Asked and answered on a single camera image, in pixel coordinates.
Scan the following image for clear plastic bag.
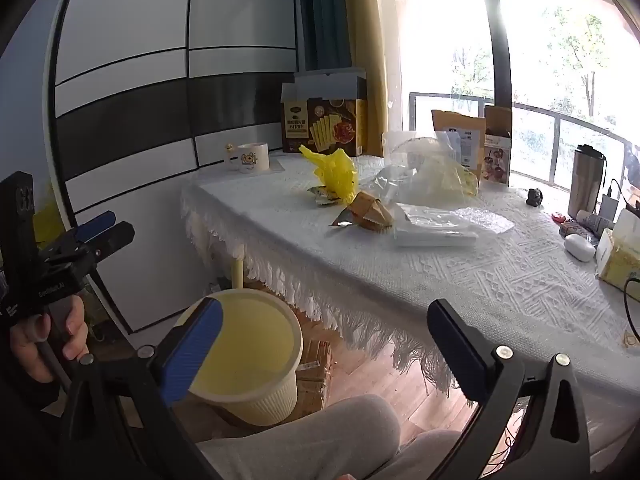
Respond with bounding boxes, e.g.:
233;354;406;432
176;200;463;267
382;130;481;208

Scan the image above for steel thermos flask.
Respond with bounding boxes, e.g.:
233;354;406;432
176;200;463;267
567;144;607;219

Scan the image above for person's left forearm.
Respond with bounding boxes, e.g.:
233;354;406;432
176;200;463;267
0;355;76;480

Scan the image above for yellow tissue pack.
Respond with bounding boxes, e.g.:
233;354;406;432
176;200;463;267
595;208;640;303

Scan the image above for black balcony railing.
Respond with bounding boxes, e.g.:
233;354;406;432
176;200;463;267
409;91;632;192

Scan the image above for cream table leg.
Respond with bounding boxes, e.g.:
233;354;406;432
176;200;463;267
232;245;247;291

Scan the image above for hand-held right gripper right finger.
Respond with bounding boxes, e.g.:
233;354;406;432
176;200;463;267
426;299;595;480

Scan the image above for cardboard box with tape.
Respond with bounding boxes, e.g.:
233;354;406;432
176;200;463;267
295;305;335;411

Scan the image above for black charging cable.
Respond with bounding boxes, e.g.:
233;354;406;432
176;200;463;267
607;178;640;211

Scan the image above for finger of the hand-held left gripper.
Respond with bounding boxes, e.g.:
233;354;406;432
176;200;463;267
65;211;117;246
82;221;136;263

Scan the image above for teal curtain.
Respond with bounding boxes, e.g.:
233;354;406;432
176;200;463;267
295;0;358;73

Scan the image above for brown cardboard box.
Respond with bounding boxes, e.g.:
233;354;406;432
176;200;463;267
347;191;396;233

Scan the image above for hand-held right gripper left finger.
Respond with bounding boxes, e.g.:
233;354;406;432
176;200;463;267
65;296;224;480

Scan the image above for small brown picture box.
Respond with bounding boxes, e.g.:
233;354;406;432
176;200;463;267
482;105;513;188

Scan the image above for white cartoon mug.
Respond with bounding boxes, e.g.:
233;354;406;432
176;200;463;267
223;141;271;175

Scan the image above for person's grey trousers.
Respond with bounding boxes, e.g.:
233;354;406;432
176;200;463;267
197;394;463;480

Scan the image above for printed snack wrapper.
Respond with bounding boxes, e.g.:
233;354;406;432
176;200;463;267
306;185;351;207

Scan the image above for white earbuds case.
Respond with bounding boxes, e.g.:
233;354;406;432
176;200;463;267
564;233;597;262

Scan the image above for cream ribbed waste bin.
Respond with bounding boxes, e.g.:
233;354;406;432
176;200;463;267
172;288;304;427

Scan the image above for black window frame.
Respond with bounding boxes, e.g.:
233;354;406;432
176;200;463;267
472;0;513;111

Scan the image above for kraft paper pouch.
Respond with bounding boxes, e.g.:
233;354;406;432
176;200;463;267
431;109;487;171

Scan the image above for person's left hand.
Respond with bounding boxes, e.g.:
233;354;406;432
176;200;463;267
9;294;90;382

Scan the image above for yellow curtain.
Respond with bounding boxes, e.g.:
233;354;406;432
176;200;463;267
341;0;390;158

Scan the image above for black and white wardrobe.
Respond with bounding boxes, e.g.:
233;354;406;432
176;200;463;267
45;0;308;333

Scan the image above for brown cracker box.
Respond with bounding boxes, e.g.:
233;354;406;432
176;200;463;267
280;69;369;157

